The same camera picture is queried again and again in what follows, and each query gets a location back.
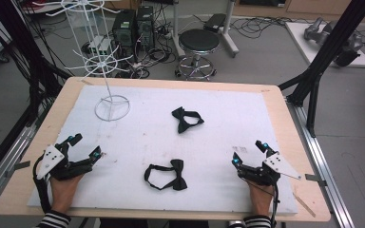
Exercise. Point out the black flat box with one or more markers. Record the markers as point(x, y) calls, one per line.
point(215, 22)

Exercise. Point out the white floor platform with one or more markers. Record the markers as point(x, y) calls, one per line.
point(301, 44)

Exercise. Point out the black computer tower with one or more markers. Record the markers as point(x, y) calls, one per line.
point(124, 31)
point(145, 27)

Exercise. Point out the person's left hand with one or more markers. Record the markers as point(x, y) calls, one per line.
point(65, 193)

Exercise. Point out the person's dark clothing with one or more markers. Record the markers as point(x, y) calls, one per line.
point(152, 224)

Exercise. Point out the black round stool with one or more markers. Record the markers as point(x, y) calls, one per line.
point(199, 41)

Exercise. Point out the aluminium rail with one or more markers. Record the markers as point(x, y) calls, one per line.
point(323, 164)
point(3, 171)

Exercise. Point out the small white box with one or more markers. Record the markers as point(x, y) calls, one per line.
point(99, 44)

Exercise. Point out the black metal frame post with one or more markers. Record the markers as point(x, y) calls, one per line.
point(22, 47)
point(329, 50)

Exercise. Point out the metal table clamp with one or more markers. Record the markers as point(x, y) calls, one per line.
point(315, 179)
point(22, 165)

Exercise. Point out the person's right hand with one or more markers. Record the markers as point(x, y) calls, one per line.
point(261, 198)

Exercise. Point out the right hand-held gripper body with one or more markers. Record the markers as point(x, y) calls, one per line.
point(274, 164)

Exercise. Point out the black bow tie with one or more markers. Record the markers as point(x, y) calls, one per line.
point(177, 182)
point(183, 122)

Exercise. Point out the thin wooden stick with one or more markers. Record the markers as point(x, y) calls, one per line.
point(304, 204)

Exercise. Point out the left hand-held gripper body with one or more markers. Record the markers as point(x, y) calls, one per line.
point(52, 158)

